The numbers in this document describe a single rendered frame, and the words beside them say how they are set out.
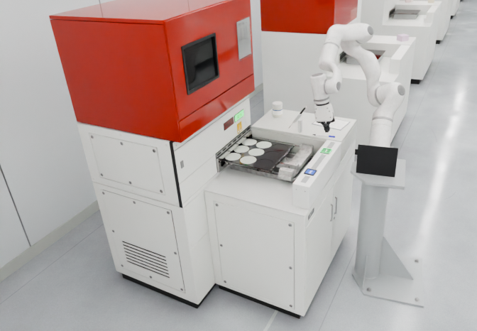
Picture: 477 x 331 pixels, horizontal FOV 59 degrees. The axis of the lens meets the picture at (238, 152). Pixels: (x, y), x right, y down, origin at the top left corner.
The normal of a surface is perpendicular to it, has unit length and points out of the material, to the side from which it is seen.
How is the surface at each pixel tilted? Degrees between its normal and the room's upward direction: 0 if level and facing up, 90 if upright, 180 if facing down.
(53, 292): 0
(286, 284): 90
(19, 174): 90
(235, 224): 90
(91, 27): 90
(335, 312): 0
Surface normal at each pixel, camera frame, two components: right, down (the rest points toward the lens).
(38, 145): 0.87, 0.18
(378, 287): -0.07, -0.88
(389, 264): -0.34, 0.46
